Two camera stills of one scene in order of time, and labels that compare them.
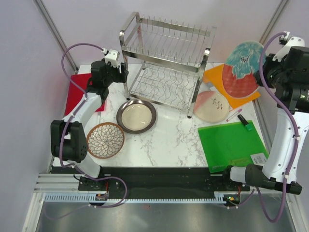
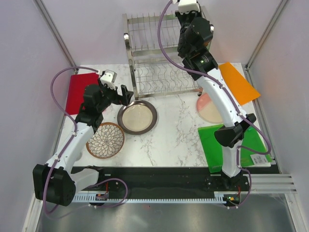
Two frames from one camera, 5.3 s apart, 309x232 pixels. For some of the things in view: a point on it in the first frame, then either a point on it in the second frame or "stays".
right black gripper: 269,64 -> 180,17
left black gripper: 121,77 -> 119,99
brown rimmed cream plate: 136,116 stays
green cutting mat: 231,144 stays
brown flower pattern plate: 105,140 stays
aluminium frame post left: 49,21 stays
